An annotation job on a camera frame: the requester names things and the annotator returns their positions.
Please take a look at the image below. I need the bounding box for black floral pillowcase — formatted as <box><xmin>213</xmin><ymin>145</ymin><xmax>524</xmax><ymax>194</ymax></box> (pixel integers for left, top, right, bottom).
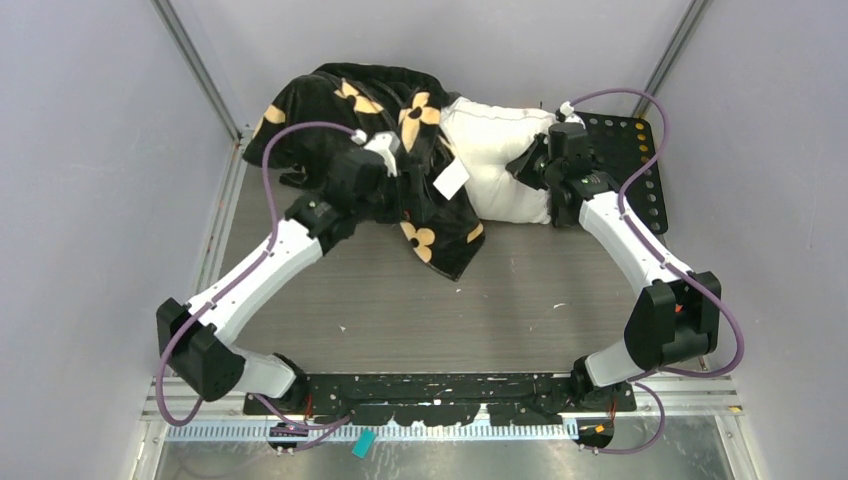
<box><xmin>242</xmin><ymin>63</ymin><xmax>485</xmax><ymax>281</ymax></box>

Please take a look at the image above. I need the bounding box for white pillow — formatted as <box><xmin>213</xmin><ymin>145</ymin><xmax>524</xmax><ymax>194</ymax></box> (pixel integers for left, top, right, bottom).
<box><xmin>440</xmin><ymin>96</ymin><xmax>555</xmax><ymax>224</ymax></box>

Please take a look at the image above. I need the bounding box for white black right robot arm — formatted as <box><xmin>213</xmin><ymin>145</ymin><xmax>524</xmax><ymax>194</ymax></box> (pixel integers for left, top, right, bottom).
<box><xmin>507</xmin><ymin>122</ymin><xmax>721</xmax><ymax>411</ymax></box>

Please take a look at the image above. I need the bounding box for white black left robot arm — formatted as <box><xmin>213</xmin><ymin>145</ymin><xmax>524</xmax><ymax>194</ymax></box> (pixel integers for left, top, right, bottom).
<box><xmin>156</xmin><ymin>131</ymin><xmax>400</xmax><ymax>414</ymax></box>

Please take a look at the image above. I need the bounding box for black perforated plate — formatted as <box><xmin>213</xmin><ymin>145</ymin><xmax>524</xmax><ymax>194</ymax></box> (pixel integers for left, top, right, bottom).
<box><xmin>576</xmin><ymin>111</ymin><xmax>668</xmax><ymax>236</ymax></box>

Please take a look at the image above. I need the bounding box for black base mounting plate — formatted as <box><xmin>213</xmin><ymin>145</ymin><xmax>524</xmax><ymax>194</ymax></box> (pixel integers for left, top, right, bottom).
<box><xmin>243</xmin><ymin>373</ymin><xmax>636</xmax><ymax>426</ymax></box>

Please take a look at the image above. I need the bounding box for teal tape piece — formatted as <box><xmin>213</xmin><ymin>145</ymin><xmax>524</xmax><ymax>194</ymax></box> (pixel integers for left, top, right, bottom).
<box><xmin>351</xmin><ymin>429</ymin><xmax>377</xmax><ymax>459</ymax></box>

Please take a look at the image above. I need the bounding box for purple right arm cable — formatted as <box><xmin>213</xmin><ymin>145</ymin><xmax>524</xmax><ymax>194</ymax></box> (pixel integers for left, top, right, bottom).
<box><xmin>559</xmin><ymin>87</ymin><xmax>746</xmax><ymax>456</ymax></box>

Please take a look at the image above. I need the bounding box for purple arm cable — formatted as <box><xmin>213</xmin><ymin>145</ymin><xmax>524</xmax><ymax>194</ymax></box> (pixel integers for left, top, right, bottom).
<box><xmin>559</xmin><ymin>87</ymin><xmax>746</xmax><ymax>456</ymax></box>
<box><xmin>156</xmin><ymin>121</ymin><xmax>369</xmax><ymax>455</ymax></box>

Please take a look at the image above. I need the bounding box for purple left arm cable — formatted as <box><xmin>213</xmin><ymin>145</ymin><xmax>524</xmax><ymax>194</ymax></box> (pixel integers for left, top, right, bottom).
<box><xmin>156</xmin><ymin>121</ymin><xmax>369</xmax><ymax>455</ymax></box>

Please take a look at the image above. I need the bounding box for aluminium frame rail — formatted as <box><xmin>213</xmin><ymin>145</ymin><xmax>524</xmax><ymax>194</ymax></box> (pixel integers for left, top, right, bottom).
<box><xmin>140</xmin><ymin>376</ymin><xmax>743</xmax><ymax>444</ymax></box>

